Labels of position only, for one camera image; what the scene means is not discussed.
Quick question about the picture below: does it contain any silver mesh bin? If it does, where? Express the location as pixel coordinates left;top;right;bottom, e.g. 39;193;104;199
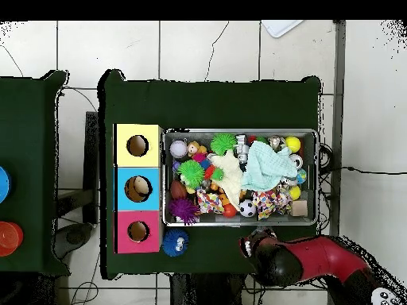
161;127;320;227

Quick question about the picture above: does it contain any orange plastic cup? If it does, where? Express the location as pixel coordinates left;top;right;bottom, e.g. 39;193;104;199
0;221;21;257

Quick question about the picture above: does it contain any white baseball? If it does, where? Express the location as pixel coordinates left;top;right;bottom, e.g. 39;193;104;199
169;139;188;159

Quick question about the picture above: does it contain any white tray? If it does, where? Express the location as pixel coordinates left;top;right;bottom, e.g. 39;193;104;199
260;20;304;39

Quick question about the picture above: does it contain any yellow ball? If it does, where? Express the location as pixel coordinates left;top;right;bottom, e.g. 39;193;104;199
285;135;302;154

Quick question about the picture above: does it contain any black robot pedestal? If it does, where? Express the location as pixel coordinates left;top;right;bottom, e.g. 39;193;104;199
169;272;255;305

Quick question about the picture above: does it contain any purple spiky ball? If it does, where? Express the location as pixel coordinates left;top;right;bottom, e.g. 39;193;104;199
167;197;201;225

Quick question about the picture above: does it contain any small soccer ball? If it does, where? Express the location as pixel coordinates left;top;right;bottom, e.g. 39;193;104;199
238;199;258;218

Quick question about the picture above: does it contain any cream cloth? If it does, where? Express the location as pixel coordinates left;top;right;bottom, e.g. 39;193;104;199
210;149;244;207

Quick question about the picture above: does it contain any silver toy robot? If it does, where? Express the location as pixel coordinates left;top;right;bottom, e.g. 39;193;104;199
235;133;250;164

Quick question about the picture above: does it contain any blue spiky ball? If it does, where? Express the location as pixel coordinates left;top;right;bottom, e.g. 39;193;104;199
161;227;190;257

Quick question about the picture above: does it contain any wooden cube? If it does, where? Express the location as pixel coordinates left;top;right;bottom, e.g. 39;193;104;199
291;199;308;218

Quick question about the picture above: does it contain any large green spiky ball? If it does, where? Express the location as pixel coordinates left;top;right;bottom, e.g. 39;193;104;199
176;159;206;189

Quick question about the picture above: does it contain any wooden box with three holes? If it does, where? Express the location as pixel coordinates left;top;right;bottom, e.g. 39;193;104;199
113;123;165;254

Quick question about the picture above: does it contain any red plastic cup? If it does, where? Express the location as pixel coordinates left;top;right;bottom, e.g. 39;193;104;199
14;222;25;249

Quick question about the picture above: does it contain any black cable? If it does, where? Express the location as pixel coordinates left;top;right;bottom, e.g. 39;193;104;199
319;165;407;176

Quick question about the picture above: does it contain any blue round disc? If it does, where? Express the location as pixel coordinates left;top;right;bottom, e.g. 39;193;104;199
0;165;13;204

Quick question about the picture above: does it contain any mint green cloth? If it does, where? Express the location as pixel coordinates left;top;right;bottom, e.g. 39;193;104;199
240;140;299;192

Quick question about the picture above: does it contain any dark green tablecloth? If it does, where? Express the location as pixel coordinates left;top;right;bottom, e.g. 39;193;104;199
0;70;71;276
97;68;322;280

